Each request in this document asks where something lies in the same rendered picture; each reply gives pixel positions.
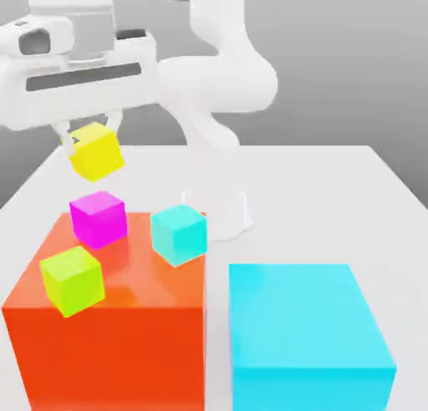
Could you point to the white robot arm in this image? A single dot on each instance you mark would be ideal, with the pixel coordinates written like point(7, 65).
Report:
point(234, 80)

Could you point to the large orange box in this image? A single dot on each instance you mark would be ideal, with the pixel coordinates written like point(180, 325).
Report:
point(117, 351)

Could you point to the small yellow cube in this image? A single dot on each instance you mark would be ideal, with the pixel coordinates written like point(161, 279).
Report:
point(97, 153)

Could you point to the large cyan box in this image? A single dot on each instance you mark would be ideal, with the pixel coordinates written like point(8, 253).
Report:
point(307, 334)

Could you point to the small cyan cube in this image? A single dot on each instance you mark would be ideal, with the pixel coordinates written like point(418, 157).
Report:
point(179, 235)

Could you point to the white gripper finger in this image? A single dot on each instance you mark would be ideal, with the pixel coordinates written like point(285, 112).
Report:
point(63, 133)
point(114, 118)

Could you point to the small lime green cube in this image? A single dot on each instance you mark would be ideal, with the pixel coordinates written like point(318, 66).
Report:
point(73, 282)

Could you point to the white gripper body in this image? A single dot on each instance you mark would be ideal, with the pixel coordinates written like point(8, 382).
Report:
point(83, 97)

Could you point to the small magenta cube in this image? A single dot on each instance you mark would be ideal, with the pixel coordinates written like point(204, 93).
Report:
point(98, 222)

